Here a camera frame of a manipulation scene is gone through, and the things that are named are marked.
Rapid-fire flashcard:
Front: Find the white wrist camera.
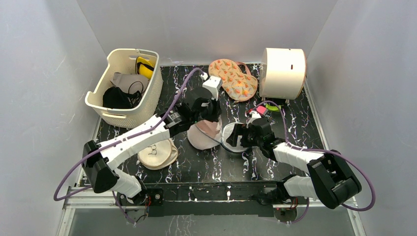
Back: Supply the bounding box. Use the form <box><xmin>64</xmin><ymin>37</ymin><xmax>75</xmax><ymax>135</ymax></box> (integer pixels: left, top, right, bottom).
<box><xmin>200</xmin><ymin>72</ymin><xmax>223</xmax><ymax>100</ymax></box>
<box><xmin>246</xmin><ymin>110</ymin><xmax>262</xmax><ymax>128</ymax></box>

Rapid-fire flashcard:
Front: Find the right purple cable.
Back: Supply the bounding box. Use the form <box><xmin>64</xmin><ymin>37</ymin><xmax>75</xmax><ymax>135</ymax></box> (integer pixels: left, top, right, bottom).
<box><xmin>249</xmin><ymin>100</ymin><xmax>376</xmax><ymax>212</ymax></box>

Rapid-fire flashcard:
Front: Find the green clip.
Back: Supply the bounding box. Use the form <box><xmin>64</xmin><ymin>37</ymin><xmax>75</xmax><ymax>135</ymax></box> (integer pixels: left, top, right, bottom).
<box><xmin>265</xmin><ymin>103</ymin><xmax>281</xmax><ymax>112</ymax></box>

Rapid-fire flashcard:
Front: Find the pink block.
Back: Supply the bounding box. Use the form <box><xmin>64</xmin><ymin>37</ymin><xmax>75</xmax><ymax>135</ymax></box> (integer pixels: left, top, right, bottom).
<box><xmin>256</xmin><ymin>106</ymin><xmax>268</xmax><ymax>117</ymax></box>

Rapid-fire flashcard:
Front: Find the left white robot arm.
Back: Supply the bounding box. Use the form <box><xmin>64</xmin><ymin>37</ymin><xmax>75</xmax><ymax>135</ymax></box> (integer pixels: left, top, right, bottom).
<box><xmin>82</xmin><ymin>86</ymin><xmax>221</xmax><ymax>205</ymax></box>

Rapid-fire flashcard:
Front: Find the floral orange mesh laundry bag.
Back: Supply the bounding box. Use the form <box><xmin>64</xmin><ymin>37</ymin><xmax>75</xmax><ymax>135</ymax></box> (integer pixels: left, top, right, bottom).
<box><xmin>208</xmin><ymin>59</ymin><xmax>258</xmax><ymax>102</ymax></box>

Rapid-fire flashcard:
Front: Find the cream round mesh laundry bag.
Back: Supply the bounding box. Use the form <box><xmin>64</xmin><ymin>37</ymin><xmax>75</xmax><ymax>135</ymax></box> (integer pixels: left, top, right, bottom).
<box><xmin>138</xmin><ymin>139</ymin><xmax>179</xmax><ymax>170</ymax></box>

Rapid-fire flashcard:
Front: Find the pink bra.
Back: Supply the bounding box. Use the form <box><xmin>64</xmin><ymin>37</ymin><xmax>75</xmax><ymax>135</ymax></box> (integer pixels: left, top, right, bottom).
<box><xmin>196</xmin><ymin>120</ymin><xmax>222</xmax><ymax>137</ymax></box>

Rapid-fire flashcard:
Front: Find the black bra in basket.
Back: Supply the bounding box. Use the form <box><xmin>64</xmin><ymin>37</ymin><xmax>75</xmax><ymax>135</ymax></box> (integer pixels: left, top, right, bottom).
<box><xmin>102</xmin><ymin>81</ymin><xmax>145</xmax><ymax>109</ymax></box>

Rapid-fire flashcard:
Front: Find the yellow black bra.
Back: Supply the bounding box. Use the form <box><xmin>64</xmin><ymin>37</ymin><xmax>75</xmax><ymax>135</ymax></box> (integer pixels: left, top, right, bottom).
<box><xmin>135</xmin><ymin>57</ymin><xmax>154</xmax><ymax>80</ymax></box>

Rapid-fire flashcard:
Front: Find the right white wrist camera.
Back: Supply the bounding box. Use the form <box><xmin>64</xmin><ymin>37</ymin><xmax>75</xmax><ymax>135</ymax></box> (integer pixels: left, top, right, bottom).
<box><xmin>246</xmin><ymin>110</ymin><xmax>262</xmax><ymax>128</ymax></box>

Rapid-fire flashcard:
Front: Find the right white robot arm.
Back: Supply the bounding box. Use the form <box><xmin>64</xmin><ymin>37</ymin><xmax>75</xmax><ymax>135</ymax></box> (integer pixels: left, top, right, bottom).
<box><xmin>222</xmin><ymin>118</ymin><xmax>362</xmax><ymax>209</ymax></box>

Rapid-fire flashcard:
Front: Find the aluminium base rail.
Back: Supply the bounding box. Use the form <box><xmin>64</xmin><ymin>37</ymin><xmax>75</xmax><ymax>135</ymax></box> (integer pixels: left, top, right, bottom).
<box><xmin>63</xmin><ymin>185</ymin><xmax>359</xmax><ymax>210</ymax></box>

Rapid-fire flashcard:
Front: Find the cream cylindrical drum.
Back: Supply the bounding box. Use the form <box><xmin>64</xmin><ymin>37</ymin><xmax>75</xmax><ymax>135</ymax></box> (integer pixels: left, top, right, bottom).
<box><xmin>259</xmin><ymin>48</ymin><xmax>306</xmax><ymax>100</ymax></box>

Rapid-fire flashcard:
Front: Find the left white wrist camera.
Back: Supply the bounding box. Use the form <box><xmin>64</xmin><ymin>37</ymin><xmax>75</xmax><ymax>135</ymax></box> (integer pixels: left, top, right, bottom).
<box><xmin>200</xmin><ymin>72</ymin><xmax>223</xmax><ymax>100</ymax></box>

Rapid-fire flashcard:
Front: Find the cream perforated laundry basket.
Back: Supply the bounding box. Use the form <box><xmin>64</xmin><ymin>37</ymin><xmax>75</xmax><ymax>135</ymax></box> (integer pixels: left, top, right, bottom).
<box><xmin>85</xmin><ymin>49</ymin><xmax>163</xmax><ymax>128</ymax></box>

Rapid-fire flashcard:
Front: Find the white blue-trimmed mesh laundry bag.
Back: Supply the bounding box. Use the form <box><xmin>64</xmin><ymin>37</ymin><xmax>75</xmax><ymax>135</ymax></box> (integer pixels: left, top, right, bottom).
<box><xmin>187</xmin><ymin>120</ymin><xmax>249</xmax><ymax>153</ymax></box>

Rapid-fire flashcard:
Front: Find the grey garment in basket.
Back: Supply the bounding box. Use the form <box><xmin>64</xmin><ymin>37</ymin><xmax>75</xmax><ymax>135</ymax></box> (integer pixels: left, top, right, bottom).
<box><xmin>110</xmin><ymin>72</ymin><xmax>149</xmax><ymax>94</ymax></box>

